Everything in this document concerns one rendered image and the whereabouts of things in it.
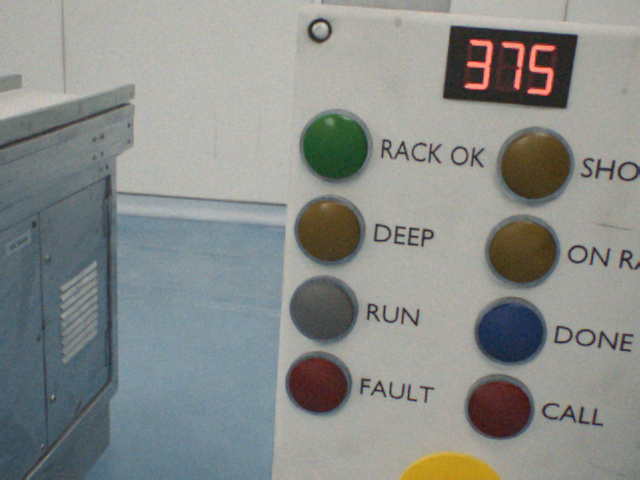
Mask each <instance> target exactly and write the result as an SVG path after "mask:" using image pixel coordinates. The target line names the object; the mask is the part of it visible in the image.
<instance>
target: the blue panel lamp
mask: <svg viewBox="0 0 640 480"><path fill-rule="evenodd" d="M478 337H479V341H480V344H481V346H482V347H483V349H484V350H485V351H486V352H487V353H488V354H489V355H490V356H492V357H493V358H495V359H497V360H500V361H503V362H512V363H513V362H519V361H522V360H525V359H527V358H529V357H530V356H531V355H532V354H534V353H535V352H536V351H537V349H538V348H539V346H540V344H541V342H542V339H543V326H542V323H541V321H540V319H539V318H538V316H537V315H536V314H535V313H534V312H533V311H532V310H530V309H529V308H527V307H525V306H523V305H519V304H512V303H508V304H502V305H499V306H496V307H494V308H493V309H491V310H490V311H488V312H487V313H486V314H485V315H484V317H483V318H482V320H481V322H480V324H479V328H478Z"/></svg>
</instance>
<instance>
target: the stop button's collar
mask: <svg viewBox="0 0 640 480"><path fill-rule="evenodd" d="M399 480H501V478H500V477H499V476H498V473H497V472H496V471H495V470H494V469H493V468H492V467H491V466H489V465H488V464H487V463H486V462H484V461H482V460H481V459H479V458H477V457H474V456H472V455H469V454H466V453H461V452H454V451H443V452H436V453H432V454H428V455H426V456H423V457H421V458H419V459H417V460H416V461H414V462H413V463H412V464H410V465H409V466H408V467H407V468H406V469H405V471H404V472H403V473H402V475H401V476H400V478H399Z"/></svg>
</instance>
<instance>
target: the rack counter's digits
mask: <svg viewBox="0 0 640 480"><path fill-rule="evenodd" d="M559 52H560V44H547V43H534V42H521V41H508V40H495V39H481V38H468V37H465V44H464V52H463V61H462V70H461V78H460V87H459V89H460V90H472V91H484V92H496V93H507V94H519V95H531V96H543V97H553V92H554V85H555V78H556V72H557V65H558V58H559Z"/></svg>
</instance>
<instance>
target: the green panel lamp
mask: <svg viewBox="0 0 640 480"><path fill-rule="evenodd" d="M302 147H303V154H304V157H305V159H306V161H307V163H308V164H309V166H310V167H311V168H312V169H313V170H314V171H315V172H317V173H318V174H320V175H322V176H324V177H327V178H332V179H340V178H346V177H348V176H351V175H353V174H354V173H356V172H357V171H358V170H359V169H360V168H361V167H362V166H363V164H364V163H365V161H366V158H367V155H368V150H369V147H368V139H367V136H366V133H365V131H364V129H363V128H362V126H361V125H360V124H359V123H358V122H357V121H356V120H354V119H352V118H351V117H349V116H346V115H343V114H327V115H323V116H321V117H319V118H317V119H316V120H314V121H313V122H312V123H311V124H310V125H309V126H308V128H307V130H306V131H305V134H304V137H303V143H302Z"/></svg>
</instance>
